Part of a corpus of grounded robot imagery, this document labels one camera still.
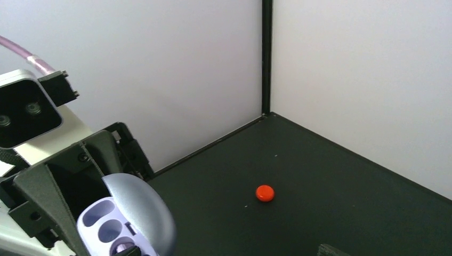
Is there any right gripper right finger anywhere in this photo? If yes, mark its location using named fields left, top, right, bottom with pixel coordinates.
left=317, top=244, right=350, bottom=256

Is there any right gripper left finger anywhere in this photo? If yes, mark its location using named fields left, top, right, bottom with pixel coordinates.
left=113, top=246, right=142, bottom=256

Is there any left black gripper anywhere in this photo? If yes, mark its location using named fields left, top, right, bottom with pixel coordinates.
left=1, top=123, right=153, bottom=255

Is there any lavender earbud charging case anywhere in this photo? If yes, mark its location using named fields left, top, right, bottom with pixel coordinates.
left=77, top=173, right=176, bottom=255

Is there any orange round case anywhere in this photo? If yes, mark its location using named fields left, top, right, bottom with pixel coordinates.
left=255, top=185, right=275, bottom=202

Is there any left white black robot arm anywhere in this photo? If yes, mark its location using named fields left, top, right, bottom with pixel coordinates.
left=1, top=106, right=154, bottom=255

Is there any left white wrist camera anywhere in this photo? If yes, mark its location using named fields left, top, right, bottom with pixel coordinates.
left=1, top=69, right=79, bottom=149

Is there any black vertical frame post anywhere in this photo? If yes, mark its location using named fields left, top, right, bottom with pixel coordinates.
left=261, top=0, right=273, bottom=116

